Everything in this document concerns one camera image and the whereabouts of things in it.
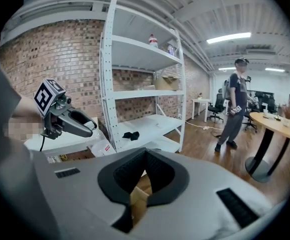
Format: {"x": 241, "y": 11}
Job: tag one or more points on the ceiling light panel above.
{"x": 228, "y": 37}
{"x": 275, "y": 69}
{"x": 227, "y": 68}

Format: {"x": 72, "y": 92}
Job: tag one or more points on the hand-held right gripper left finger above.
{"x": 80, "y": 196}

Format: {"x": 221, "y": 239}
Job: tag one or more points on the white table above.
{"x": 60, "y": 142}

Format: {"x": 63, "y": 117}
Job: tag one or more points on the white office desk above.
{"x": 201, "y": 100}

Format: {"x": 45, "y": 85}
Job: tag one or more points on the round wooden table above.
{"x": 277, "y": 129}

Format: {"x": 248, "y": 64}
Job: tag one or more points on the person's black shirt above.
{"x": 0, "y": 89}

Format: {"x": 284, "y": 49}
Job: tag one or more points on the small black case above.
{"x": 131, "y": 135}

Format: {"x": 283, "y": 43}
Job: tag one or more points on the white bottle red cap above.
{"x": 153, "y": 41}

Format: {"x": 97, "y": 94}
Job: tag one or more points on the white-capped plastic bottle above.
{"x": 102, "y": 144}

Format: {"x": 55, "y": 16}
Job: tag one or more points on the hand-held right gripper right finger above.
{"x": 197, "y": 204}

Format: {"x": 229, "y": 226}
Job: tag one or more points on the brown cardboard box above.
{"x": 140, "y": 194}

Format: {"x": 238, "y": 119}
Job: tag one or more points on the small potted plant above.
{"x": 200, "y": 96}

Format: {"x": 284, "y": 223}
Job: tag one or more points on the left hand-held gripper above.
{"x": 45, "y": 96}

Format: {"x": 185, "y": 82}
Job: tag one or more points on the white metal shelf rack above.
{"x": 145, "y": 122}

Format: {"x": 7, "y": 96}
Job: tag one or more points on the small dark tray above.
{"x": 277, "y": 118}

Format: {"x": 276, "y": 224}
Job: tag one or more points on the person's left forearm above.
{"x": 27, "y": 109}

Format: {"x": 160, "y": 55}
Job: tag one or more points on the dried plant in pot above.
{"x": 288, "y": 112}

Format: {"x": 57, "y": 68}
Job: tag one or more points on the flapped cardboard carton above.
{"x": 167, "y": 84}

